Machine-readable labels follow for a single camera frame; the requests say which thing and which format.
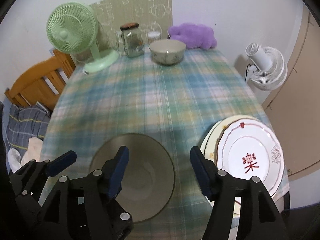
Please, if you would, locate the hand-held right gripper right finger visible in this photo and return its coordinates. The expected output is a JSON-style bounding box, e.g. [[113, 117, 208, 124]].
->
[[190, 146, 284, 240]]

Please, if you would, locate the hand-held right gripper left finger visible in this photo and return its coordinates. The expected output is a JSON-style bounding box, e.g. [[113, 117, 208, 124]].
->
[[42, 146, 130, 240]]

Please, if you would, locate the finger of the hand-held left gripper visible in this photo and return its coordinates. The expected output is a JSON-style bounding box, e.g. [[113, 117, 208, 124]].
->
[[10, 150, 77, 202], [106, 200, 133, 240]]

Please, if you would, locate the large leaf print bowl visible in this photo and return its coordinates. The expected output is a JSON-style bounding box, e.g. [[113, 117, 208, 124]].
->
[[89, 133, 176, 223]]

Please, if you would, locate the yellow floral white plate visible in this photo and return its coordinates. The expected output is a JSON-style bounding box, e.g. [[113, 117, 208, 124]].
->
[[199, 114, 262, 217]]

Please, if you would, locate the red print white plate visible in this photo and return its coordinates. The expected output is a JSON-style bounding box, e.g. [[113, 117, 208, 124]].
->
[[216, 119, 285, 198]]

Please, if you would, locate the white plastic bag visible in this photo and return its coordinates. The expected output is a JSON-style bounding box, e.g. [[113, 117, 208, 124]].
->
[[7, 137, 45, 173]]

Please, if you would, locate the blue plaid blanket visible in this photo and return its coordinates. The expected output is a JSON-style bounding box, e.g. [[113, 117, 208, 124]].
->
[[2, 102, 50, 153]]

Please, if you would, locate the plaid tablecloth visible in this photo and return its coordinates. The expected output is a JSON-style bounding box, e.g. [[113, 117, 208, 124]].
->
[[41, 47, 290, 240]]

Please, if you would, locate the wooden chair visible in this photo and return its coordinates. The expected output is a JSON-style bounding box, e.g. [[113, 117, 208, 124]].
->
[[4, 49, 77, 110]]

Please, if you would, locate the beige door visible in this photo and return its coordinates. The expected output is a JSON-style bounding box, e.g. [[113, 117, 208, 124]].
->
[[261, 2, 320, 180]]

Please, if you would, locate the small leaf print bowl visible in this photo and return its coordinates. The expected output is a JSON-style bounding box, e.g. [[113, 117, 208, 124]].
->
[[149, 39, 187, 66]]

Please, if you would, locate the white electric fan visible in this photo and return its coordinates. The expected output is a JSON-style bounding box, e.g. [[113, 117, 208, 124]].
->
[[244, 42, 288, 90]]

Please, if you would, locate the glass jar with lid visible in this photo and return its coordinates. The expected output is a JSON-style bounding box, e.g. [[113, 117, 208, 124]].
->
[[120, 22, 145, 58]]

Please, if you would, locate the green desk fan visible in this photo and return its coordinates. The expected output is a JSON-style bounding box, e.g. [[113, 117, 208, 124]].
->
[[46, 2, 120, 74]]

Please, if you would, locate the purple plush toy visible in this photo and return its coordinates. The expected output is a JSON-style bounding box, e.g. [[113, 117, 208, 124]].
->
[[167, 23, 217, 50]]

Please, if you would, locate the cotton swab container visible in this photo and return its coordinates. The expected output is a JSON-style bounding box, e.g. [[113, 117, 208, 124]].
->
[[147, 31, 161, 46]]

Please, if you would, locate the green printed wall sheet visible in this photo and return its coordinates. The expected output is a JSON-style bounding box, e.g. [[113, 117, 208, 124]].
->
[[89, 0, 173, 53]]

